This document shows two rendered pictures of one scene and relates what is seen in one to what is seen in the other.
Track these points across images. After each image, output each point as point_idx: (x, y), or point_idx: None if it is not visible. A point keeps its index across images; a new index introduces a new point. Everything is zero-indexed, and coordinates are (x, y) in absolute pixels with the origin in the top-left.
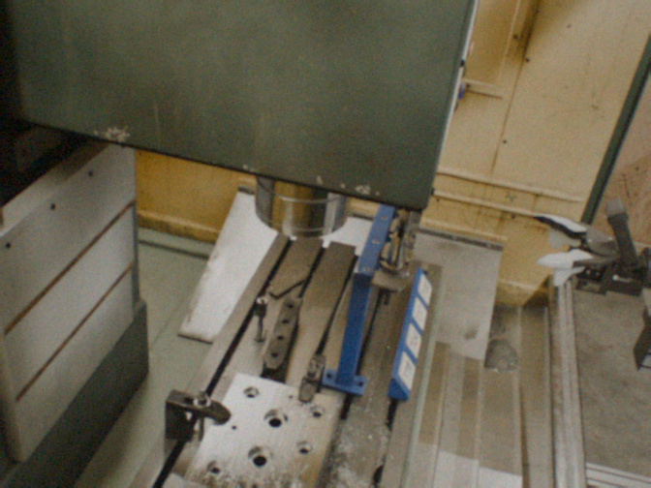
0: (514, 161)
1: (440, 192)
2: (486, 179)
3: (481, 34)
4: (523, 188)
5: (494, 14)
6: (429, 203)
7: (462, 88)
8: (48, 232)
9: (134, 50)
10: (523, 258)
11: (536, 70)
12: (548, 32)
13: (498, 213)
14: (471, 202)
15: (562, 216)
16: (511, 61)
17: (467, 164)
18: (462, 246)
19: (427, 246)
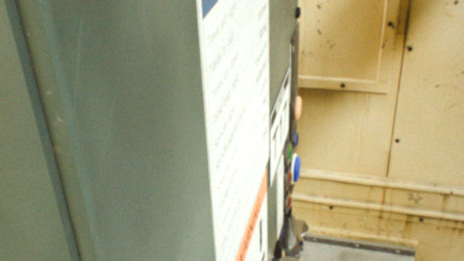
0: (412, 160)
1: (331, 199)
2: (383, 183)
3: (349, 25)
4: (428, 189)
5: (360, 1)
6: (322, 212)
7: (297, 167)
8: None
9: None
10: (441, 260)
11: (422, 58)
12: (431, 13)
13: (403, 217)
14: (369, 208)
15: None
16: (389, 52)
17: (357, 167)
18: (367, 254)
19: (327, 258)
